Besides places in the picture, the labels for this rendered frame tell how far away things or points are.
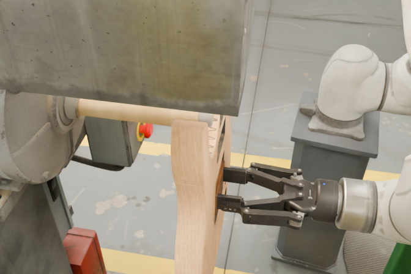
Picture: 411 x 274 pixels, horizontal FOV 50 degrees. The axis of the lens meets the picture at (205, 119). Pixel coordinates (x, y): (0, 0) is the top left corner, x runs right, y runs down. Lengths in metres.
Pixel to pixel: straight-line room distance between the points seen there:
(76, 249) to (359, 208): 0.80
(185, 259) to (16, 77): 0.37
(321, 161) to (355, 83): 0.30
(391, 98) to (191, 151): 0.97
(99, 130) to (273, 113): 1.83
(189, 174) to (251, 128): 2.00
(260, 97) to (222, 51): 2.44
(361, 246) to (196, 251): 1.49
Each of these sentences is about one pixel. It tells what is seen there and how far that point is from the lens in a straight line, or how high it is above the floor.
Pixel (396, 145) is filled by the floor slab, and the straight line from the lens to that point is 2.67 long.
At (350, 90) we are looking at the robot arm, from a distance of 1.41.
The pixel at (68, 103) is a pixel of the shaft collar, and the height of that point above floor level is 1.26.
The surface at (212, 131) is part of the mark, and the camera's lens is 0.68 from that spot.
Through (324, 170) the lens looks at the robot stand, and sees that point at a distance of 1.56.
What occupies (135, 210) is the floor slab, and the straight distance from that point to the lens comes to 2.16.
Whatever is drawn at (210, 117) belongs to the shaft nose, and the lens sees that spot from 0.63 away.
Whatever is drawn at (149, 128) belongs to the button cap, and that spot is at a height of 0.99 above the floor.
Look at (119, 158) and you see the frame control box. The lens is 1.03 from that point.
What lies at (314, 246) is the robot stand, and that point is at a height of 0.15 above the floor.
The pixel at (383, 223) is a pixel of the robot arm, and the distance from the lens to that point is 0.78.
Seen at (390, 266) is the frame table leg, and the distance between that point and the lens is 1.45.
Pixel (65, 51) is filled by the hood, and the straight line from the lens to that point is 0.44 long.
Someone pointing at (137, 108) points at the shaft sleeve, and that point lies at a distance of 0.64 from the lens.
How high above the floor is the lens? 1.65
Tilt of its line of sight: 39 degrees down
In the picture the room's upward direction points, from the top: straight up
